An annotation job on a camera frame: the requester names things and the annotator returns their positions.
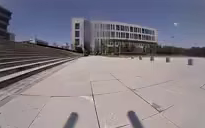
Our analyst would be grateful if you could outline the pale concrete slab plaza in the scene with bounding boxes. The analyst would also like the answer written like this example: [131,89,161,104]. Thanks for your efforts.
[0,55,205,128]

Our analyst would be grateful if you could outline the robot's own part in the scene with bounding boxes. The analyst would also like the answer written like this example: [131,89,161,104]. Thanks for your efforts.
[62,111,80,128]
[126,110,145,128]

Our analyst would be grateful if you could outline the row of trees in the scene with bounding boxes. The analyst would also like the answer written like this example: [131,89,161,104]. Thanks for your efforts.
[156,44,205,59]

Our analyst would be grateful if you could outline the row of concrete bollards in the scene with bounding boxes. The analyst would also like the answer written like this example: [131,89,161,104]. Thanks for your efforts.
[129,54,195,67]

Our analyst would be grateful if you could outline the wide concrete steps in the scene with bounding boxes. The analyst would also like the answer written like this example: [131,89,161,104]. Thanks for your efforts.
[0,39,84,112]

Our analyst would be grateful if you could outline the white multi-storey building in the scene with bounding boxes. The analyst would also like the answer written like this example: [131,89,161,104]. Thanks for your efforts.
[70,17,159,56]

